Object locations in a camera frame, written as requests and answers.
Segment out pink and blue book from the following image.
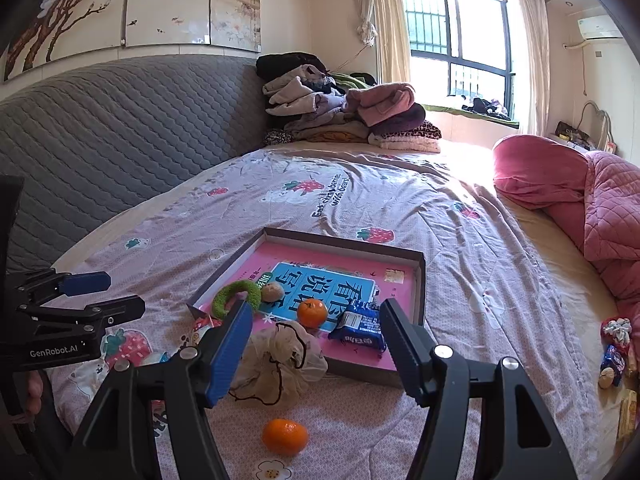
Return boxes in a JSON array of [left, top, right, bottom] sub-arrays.
[[200, 240, 418, 371]]

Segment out green fuzzy ring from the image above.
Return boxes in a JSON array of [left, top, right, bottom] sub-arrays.
[[211, 280, 268, 319]]

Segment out small white red toy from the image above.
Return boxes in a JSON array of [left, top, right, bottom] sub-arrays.
[[601, 316, 633, 344]]

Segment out leopard print garment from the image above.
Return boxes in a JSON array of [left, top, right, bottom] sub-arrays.
[[372, 120, 443, 142]]

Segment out yellow snack packet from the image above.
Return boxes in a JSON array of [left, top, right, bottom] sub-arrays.
[[617, 390, 639, 442]]

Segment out grey quilted headboard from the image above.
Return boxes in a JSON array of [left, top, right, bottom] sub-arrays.
[[0, 54, 273, 281]]

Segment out tangerine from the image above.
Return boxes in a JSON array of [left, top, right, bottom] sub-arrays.
[[297, 298, 329, 329], [262, 418, 309, 457]]

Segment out beige folded garment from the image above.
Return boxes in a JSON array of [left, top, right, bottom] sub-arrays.
[[262, 76, 321, 116]]

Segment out dark clothes on windowsill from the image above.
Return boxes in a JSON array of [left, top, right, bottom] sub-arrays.
[[462, 97, 511, 121]]

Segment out yellow folded garment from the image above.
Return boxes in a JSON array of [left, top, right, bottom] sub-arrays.
[[305, 127, 371, 143]]

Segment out cream curtain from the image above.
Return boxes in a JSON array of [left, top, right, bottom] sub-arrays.
[[512, 0, 551, 136], [350, 0, 412, 86]]

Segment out barred window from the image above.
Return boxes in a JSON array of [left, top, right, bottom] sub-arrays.
[[400, 0, 518, 123]]

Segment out black folded garment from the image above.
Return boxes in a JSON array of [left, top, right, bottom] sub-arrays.
[[256, 51, 328, 81]]

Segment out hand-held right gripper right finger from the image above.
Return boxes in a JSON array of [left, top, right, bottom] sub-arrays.
[[379, 298, 581, 480]]

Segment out white sheer hair scrunchie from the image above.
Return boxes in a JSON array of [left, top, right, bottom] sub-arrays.
[[229, 321, 329, 406]]

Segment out cream knit garment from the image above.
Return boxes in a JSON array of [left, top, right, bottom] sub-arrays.
[[377, 136, 442, 155]]

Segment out white air conditioner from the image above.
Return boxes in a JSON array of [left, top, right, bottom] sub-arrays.
[[577, 15, 626, 41]]

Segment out pink folded garment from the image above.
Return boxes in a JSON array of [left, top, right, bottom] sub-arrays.
[[346, 82, 418, 127]]

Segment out person's left hand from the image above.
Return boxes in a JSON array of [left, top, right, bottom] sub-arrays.
[[24, 369, 47, 420]]

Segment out pink quilt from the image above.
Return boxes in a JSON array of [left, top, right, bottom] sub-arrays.
[[492, 134, 640, 361]]

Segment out curtain tassel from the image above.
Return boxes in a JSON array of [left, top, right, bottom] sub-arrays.
[[357, 10, 379, 47]]

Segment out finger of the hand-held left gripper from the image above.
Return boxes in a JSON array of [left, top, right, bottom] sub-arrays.
[[17, 270, 112, 302], [17, 296, 147, 333]]

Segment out dark purple folded garment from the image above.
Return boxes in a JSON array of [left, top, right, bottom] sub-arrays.
[[370, 102, 427, 137]]

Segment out white looped cable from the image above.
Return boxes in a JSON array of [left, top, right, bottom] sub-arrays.
[[580, 101, 614, 151]]

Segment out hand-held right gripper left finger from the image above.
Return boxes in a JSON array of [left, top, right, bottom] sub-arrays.
[[70, 300, 255, 480]]

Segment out lavender folded garment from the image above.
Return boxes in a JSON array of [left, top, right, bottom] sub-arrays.
[[285, 95, 371, 133]]

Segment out brown patterned bag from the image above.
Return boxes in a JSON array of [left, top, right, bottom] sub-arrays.
[[556, 121, 592, 144]]

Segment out green folded garment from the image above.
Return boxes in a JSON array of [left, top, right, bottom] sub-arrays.
[[327, 72, 378, 92]]

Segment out shallow grey cardboard box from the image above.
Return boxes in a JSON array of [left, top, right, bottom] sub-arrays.
[[186, 227, 427, 390]]

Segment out floral wall painting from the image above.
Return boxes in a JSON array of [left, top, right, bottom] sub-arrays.
[[2, 0, 263, 83]]

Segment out blue cookie packet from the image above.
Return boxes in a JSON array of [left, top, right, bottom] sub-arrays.
[[327, 302, 388, 352]]

